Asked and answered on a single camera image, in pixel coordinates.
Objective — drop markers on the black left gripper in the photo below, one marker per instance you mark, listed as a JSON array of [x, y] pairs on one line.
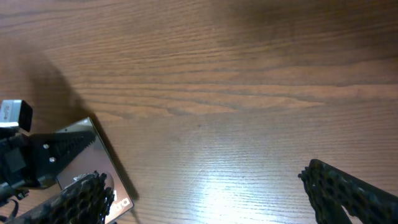
[[31, 162]]

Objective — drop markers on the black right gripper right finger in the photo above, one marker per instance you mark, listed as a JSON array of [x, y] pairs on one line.
[[336, 196]]

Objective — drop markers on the Galaxy S25 Ultra smartphone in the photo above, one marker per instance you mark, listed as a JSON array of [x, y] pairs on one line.
[[98, 157]]

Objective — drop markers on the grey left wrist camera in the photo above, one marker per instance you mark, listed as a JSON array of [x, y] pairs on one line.
[[16, 115]]

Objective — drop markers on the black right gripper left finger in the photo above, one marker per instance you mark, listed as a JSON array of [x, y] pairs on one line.
[[87, 200]]

